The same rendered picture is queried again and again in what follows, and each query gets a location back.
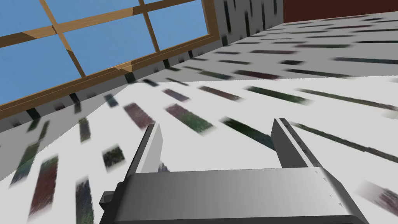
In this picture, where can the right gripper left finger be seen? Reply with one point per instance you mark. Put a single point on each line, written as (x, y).
(150, 152)

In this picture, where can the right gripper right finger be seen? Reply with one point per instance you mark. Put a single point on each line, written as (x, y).
(290, 146)

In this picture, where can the wooden framed window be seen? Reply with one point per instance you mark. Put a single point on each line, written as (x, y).
(93, 43)

